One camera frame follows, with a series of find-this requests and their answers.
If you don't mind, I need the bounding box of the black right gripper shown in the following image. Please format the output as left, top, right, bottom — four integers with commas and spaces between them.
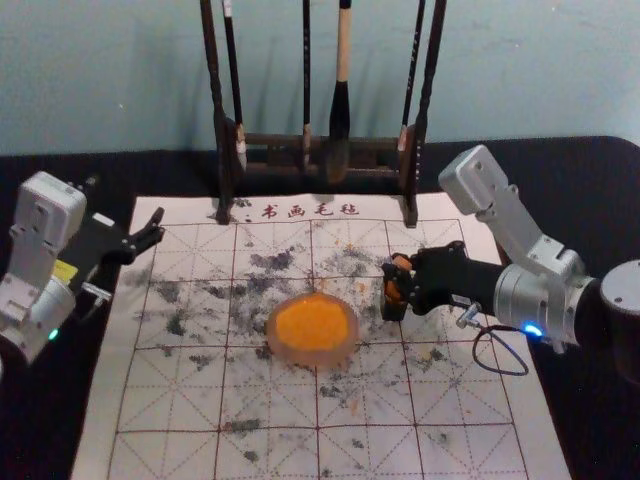
380, 240, 506, 323

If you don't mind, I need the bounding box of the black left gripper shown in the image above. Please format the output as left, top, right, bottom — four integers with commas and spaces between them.
53, 206, 167, 294

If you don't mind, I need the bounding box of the round dish orange paste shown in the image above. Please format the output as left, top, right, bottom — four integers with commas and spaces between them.
264, 294, 361, 371

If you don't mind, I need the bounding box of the dark wooden brush rack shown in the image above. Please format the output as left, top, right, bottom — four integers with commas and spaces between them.
198, 0, 449, 229

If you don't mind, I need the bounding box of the white felt mat red grid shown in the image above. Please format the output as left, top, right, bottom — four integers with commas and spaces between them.
69, 192, 574, 480

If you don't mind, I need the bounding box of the thin black brush white label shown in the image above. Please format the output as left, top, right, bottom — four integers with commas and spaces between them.
221, 0, 250, 172

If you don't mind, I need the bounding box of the black table cloth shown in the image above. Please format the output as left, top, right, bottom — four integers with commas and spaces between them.
0, 134, 640, 480

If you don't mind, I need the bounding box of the thin black calligraphy brush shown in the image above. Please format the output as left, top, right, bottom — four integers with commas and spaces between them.
299, 0, 314, 170
397, 0, 428, 152

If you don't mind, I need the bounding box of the thin dark cable silver plug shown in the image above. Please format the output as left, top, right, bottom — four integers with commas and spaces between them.
81, 281, 113, 322
456, 302, 531, 378

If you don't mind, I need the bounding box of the large brush tan handle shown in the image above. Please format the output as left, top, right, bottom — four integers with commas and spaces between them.
323, 0, 354, 184

